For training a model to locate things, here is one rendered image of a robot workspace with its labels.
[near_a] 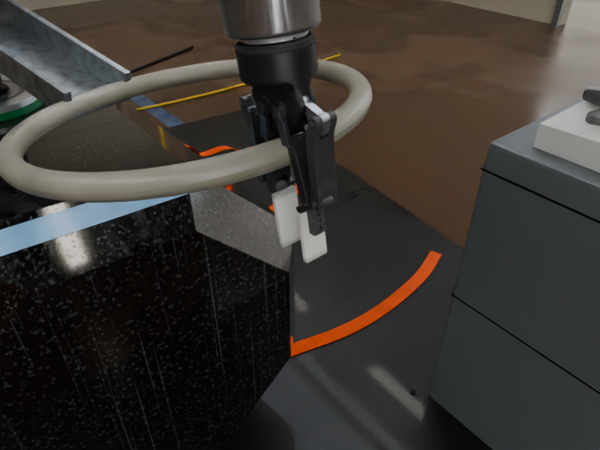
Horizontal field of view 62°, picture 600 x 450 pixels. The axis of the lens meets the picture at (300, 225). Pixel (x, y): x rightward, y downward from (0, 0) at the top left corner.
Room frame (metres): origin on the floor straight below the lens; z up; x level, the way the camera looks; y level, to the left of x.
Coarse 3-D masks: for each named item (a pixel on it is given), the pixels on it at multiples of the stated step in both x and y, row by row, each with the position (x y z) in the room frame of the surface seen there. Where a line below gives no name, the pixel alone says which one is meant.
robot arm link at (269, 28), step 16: (224, 0) 0.45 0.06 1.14; (240, 0) 0.44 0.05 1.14; (256, 0) 0.44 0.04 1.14; (272, 0) 0.44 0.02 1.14; (288, 0) 0.44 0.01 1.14; (304, 0) 0.45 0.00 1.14; (224, 16) 0.46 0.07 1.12; (240, 16) 0.44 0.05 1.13; (256, 16) 0.44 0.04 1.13; (272, 16) 0.44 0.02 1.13; (288, 16) 0.44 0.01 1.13; (304, 16) 0.45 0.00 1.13; (320, 16) 0.47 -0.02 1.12; (224, 32) 0.47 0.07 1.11; (240, 32) 0.44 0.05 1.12; (256, 32) 0.44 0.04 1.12; (272, 32) 0.43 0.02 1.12; (288, 32) 0.44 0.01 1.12; (304, 32) 0.47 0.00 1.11
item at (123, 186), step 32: (192, 64) 0.88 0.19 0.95; (224, 64) 0.87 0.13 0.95; (320, 64) 0.77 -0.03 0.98; (96, 96) 0.77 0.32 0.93; (128, 96) 0.81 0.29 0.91; (352, 96) 0.58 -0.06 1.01; (32, 128) 0.63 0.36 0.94; (352, 128) 0.52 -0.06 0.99; (0, 160) 0.50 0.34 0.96; (224, 160) 0.43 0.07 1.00; (256, 160) 0.43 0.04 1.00; (288, 160) 0.45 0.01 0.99; (32, 192) 0.44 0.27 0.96; (64, 192) 0.42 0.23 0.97; (96, 192) 0.41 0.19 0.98; (128, 192) 0.40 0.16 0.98; (160, 192) 0.41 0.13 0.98; (192, 192) 0.41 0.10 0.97
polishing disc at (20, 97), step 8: (8, 80) 1.12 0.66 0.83; (16, 88) 1.07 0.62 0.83; (0, 96) 1.02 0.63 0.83; (8, 96) 1.02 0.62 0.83; (16, 96) 1.02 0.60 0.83; (24, 96) 1.02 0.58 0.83; (32, 96) 1.03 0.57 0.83; (0, 104) 0.98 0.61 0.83; (8, 104) 0.98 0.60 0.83; (16, 104) 0.99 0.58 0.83; (24, 104) 1.00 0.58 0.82; (0, 112) 0.96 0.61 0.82
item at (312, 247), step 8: (304, 216) 0.43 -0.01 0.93; (304, 224) 0.43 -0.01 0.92; (304, 232) 0.43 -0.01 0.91; (304, 240) 0.43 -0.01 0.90; (312, 240) 0.43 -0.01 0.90; (320, 240) 0.44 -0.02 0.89; (304, 248) 0.43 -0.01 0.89; (312, 248) 0.43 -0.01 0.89; (320, 248) 0.44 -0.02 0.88; (304, 256) 0.43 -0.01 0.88; (312, 256) 0.43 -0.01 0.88
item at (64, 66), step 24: (0, 0) 1.03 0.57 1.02; (0, 24) 1.01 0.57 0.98; (24, 24) 0.99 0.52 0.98; (48, 24) 0.95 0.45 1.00; (0, 48) 0.83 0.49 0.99; (24, 48) 0.93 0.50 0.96; (48, 48) 0.94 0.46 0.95; (72, 48) 0.90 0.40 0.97; (24, 72) 0.79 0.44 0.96; (48, 72) 0.86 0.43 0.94; (72, 72) 0.87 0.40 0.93; (96, 72) 0.87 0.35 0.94; (120, 72) 0.82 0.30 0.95; (48, 96) 0.76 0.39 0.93; (72, 120) 0.74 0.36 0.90
